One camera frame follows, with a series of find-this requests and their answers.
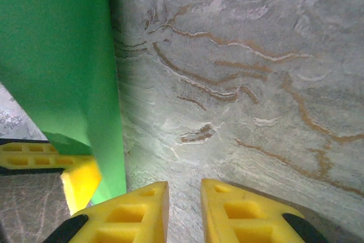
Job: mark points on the green paper sheet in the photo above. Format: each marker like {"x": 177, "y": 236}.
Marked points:
{"x": 57, "y": 55}

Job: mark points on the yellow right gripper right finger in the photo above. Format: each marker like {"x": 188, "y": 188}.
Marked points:
{"x": 241, "y": 220}

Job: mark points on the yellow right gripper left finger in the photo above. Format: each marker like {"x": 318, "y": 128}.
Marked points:
{"x": 128, "y": 220}

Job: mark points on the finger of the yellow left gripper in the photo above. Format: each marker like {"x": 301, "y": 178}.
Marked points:
{"x": 81, "y": 180}
{"x": 17, "y": 148}

